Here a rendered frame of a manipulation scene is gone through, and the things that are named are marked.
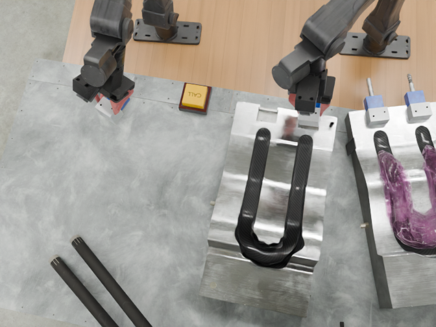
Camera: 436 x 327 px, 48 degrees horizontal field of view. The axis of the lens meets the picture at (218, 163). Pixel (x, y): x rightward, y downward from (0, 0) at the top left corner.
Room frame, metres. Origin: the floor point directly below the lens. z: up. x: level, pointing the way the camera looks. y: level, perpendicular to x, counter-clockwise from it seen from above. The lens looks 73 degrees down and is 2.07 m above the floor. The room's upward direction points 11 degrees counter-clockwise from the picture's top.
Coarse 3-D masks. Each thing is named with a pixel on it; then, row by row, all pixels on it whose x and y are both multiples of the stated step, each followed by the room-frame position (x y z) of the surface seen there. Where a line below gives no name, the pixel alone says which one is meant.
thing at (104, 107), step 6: (132, 78) 0.61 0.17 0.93; (102, 102) 0.55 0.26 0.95; (108, 102) 0.55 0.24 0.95; (126, 102) 0.55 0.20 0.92; (96, 108) 0.54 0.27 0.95; (102, 108) 0.53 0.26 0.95; (108, 108) 0.53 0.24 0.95; (102, 114) 0.53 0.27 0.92; (108, 114) 0.51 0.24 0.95; (120, 114) 0.53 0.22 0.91; (108, 120) 0.52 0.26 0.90; (114, 120) 0.51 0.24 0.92
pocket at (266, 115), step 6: (258, 108) 0.48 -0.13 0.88; (264, 108) 0.48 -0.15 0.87; (270, 108) 0.48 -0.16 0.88; (258, 114) 0.47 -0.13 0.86; (264, 114) 0.47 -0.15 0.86; (270, 114) 0.47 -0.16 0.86; (276, 114) 0.46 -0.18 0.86; (258, 120) 0.46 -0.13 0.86; (264, 120) 0.45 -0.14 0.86; (270, 120) 0.45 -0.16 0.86; (276, 120) 0.45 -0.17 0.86
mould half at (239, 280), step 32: (256, 128) 0.42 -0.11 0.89; (288, 128) 0.41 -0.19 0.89; (320, 128) 0.39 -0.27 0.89; (288, 160) 0.33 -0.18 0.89; (320, 160) 0.31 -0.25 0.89; (224, 192) 0.27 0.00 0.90; (288, 192) 0.25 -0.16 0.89; (320, 192) 0.23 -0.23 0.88; (224, 224) 0.19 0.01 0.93; (256, 224) 0.18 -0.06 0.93; (320, 224) 0.15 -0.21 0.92; (224, 256) 0.13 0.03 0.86; (224, 288) 0.05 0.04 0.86; (256, 288) 0.04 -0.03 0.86; (288, 288) 0.02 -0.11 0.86
